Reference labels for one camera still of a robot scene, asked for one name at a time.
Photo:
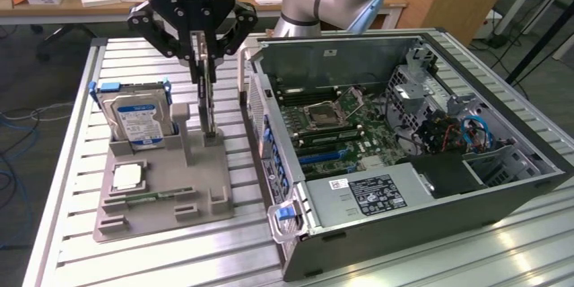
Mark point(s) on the grey power supply unit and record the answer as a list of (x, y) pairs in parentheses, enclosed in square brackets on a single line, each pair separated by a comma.
[(331, 206)]

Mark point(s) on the metal drive cage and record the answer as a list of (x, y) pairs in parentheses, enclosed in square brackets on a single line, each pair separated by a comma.
[(417, 99)]

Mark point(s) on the black office chair base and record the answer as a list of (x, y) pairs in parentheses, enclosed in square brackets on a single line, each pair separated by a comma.
[(58, 35)]

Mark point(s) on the blue expansion slot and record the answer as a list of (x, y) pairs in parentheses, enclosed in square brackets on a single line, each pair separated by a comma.
[(323, 157)]

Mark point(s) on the green loose RAM stick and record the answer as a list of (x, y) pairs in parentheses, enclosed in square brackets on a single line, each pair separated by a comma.
[(153, 197)]

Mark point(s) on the wooden desk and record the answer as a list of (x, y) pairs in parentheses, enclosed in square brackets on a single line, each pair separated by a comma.
[(67, 8)]

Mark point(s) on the black slanted pole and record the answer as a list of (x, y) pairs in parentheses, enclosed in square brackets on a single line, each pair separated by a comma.
[(516, 73)]

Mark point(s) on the green motherboard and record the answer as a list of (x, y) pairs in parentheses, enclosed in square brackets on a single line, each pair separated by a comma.
[(381, 132)]

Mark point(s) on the hard disk with blue caddy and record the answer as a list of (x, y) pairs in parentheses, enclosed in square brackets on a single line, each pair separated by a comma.
[(134, 122)]

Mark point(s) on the metal disk bay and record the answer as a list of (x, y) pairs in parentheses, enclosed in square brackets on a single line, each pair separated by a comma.
[(502, 166)]

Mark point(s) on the white table frame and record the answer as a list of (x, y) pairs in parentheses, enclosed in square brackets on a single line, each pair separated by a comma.
[(566, 38)]

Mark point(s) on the silver CPU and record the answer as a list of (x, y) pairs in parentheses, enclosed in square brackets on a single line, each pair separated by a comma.
[(126, 177)]

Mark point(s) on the metal socket cover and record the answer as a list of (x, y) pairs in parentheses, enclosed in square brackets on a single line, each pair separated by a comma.
[(350, 100)]

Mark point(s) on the grey printed parts rack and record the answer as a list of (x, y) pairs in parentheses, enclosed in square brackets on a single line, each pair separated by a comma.
[(170, 179)]

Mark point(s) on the black graphics card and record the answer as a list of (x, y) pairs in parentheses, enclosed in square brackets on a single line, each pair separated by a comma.
[(206, 105)]

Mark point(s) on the CPU socket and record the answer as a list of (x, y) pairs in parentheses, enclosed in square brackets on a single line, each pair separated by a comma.
[(325, 115)]

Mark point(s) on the open black PC case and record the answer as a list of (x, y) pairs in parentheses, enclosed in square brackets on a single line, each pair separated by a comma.
[(403, 233)]

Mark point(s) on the blue case latch tab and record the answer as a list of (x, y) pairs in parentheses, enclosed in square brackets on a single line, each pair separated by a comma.
[(285, 214)]

